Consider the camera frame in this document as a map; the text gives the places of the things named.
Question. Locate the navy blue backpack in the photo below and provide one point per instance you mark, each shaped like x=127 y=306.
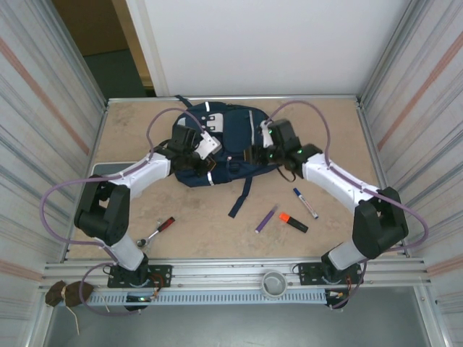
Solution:
x=235 y=144

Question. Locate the blue white marker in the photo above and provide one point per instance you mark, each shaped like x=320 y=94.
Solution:
x=304 y=203

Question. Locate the purple pen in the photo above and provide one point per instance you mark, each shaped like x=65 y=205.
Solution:
x=267 y=218

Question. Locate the orange black highlighter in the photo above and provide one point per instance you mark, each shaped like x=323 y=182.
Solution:
x=294 y=224

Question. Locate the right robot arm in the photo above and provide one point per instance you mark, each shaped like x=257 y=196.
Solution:
x=380 y=224

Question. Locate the grey white tissue box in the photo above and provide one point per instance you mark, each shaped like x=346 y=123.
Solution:
x=108 y=167

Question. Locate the grey round cup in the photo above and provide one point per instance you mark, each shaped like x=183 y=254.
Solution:
x=274 y=285

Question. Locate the brown cloth bundle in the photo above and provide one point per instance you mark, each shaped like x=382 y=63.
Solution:
x=72 y=293

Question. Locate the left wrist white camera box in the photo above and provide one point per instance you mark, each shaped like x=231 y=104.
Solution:
x=209 y=146

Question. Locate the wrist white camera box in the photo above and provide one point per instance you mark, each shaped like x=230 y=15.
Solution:
x=266 y=134
x=209 y=146

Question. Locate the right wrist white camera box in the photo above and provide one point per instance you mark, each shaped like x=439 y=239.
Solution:
x=266 y=134

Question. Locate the thin aluminium table edge rail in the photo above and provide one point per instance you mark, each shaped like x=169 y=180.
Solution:
x=144 y=98

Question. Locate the wide aluminium mounting rail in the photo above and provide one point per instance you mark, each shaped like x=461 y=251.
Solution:
x=224 y=269

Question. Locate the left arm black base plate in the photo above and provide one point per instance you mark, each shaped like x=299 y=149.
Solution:
x=162 y=274

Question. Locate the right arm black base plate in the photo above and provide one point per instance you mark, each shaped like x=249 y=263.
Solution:
x=307 y=273

